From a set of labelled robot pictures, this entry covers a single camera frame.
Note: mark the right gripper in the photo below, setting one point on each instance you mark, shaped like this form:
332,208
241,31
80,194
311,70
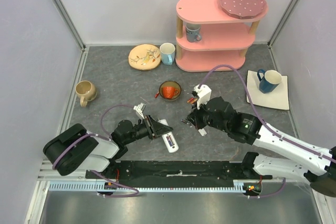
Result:
196,118

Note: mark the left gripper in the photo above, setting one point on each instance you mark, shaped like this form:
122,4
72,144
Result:
155,128

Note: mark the white remote control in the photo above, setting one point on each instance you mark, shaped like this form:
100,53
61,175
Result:
170,149

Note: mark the white battery cover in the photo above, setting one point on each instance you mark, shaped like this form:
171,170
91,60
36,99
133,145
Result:
202,132

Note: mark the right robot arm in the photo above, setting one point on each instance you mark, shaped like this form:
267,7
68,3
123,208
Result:
300,161

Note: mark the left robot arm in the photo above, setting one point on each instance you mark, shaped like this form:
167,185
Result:
77,148

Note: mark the red orange battery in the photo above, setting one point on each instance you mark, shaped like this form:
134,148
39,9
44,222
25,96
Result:
190,100

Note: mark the orange cup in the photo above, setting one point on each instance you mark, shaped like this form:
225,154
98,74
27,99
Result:
169,92

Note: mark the white square plate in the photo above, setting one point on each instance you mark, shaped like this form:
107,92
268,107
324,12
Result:
276,99

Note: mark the dark blue mug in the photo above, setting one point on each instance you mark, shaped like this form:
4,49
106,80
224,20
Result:
268,80

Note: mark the pink three-tier shelf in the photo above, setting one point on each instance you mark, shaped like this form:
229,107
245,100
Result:
225,39

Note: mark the yellow floral plate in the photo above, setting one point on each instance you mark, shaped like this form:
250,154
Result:
144,57

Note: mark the light blue mug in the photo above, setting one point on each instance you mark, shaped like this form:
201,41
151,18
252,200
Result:
167,51

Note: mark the beige mug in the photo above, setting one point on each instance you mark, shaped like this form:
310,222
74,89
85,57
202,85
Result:
86,92

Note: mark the grey mug on shelf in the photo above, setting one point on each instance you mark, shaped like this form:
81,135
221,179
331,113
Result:
193,32

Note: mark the pink dotted plate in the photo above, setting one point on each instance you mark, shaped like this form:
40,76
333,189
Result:
243,9

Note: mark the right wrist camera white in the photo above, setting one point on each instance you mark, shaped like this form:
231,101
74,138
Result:
202,94

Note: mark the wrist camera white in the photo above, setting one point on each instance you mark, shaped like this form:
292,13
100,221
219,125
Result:
139,110
202,94

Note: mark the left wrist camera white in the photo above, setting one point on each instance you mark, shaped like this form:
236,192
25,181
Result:
139,110

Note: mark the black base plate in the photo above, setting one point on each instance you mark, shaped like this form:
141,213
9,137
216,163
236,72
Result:
178,174

